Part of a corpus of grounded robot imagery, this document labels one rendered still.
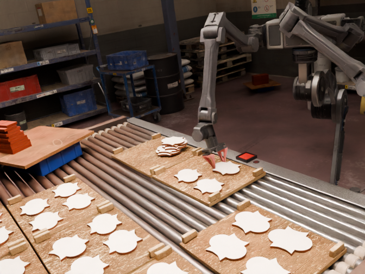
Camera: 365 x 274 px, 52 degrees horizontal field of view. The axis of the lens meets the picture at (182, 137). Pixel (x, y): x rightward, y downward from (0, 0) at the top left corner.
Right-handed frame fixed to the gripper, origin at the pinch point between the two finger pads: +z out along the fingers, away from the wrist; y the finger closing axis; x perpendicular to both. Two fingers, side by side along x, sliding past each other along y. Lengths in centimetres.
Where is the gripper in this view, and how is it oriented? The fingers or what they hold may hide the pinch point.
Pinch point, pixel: (219, 164)
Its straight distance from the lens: 181.4
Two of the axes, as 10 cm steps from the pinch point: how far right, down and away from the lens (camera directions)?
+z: 3.2, 9.4, 1.2
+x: 5.6, -0.8, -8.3
